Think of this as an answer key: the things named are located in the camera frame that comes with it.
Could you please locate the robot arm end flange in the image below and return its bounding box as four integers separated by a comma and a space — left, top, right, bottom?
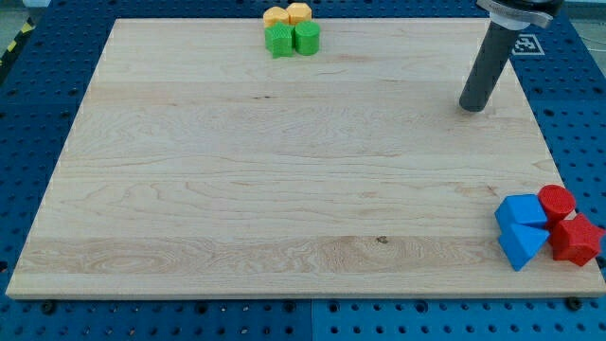
475, 0, 564, 30

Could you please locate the light wooden board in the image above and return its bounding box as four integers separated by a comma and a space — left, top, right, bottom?
7, 18, 605, 299

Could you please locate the green star block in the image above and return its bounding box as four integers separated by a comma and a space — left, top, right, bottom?
264, 22, 294, 59

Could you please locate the green cylinder block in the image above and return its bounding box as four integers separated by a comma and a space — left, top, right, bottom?
294, 21, 321, 56

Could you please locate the yellow pentagon block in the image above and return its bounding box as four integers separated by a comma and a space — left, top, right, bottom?
262, 7, 290, 28

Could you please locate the yellow hexagon block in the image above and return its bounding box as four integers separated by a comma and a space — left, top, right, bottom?
286, 3, 312, 26

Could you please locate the blue cube block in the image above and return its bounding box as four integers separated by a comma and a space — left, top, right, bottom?
494, 194, 547, 228

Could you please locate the blue triangular prism block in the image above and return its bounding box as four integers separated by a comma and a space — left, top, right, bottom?
498, 224, 550, 272

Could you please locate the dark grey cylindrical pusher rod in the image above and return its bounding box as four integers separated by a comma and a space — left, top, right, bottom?
459, 21, 519, 112

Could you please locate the white fiducial marker tag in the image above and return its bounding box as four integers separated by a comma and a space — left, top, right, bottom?
511, 33, 544, 56

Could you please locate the red cylinder block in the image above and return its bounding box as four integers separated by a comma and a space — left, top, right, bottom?
537, 184, 577, 230

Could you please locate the red star block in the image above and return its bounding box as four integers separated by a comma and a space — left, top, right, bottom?
548, 213, 605, 267

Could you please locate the black bolt front left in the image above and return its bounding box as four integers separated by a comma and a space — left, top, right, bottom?
40, 300, 57, 315

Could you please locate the black bolt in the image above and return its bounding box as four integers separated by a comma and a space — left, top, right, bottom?
565, 296, 583, 312
40, 300, 57, 315

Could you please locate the black bolt front right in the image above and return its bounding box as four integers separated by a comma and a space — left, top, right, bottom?
565, 296, 583, 312

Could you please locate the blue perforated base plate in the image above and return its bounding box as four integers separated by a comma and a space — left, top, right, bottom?
1, 0, 605, 340

